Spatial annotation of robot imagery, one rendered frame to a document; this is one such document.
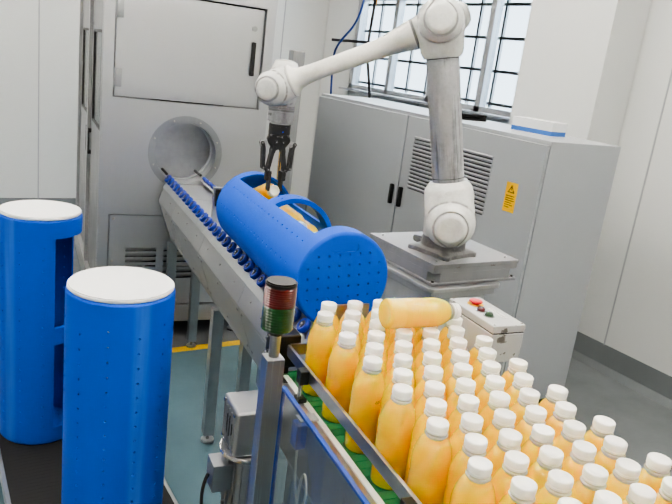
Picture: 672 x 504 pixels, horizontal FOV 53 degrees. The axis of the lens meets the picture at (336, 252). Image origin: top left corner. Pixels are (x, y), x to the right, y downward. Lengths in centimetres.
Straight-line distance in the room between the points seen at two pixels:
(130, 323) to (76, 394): 26
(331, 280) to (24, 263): 118
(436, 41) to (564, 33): 259
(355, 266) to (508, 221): 165
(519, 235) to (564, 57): 154
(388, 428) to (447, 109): 111
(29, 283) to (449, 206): 148
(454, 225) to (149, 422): 105
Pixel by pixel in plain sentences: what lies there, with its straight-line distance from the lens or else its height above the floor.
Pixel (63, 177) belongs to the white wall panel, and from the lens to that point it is 677.
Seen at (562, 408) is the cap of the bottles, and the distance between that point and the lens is 138.
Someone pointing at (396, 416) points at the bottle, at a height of 106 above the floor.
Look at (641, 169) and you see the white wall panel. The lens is 452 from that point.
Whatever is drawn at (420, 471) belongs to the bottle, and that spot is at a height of 102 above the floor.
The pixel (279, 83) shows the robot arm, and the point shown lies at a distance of 215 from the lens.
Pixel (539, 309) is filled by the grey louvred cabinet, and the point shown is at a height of 61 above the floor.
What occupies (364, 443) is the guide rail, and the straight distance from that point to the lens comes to 138.
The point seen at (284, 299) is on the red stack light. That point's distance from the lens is 130.
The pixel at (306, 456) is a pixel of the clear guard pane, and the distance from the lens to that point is 149.
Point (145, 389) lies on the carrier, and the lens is 191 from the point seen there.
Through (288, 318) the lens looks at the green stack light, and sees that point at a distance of 132.
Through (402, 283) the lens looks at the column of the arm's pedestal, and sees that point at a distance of 239.
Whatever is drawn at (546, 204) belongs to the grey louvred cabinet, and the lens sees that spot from 337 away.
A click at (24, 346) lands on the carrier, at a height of 56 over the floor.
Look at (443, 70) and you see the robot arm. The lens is 211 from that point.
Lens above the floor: 168
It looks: 16 degrees down
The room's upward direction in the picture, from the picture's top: 7 degrees clockwise
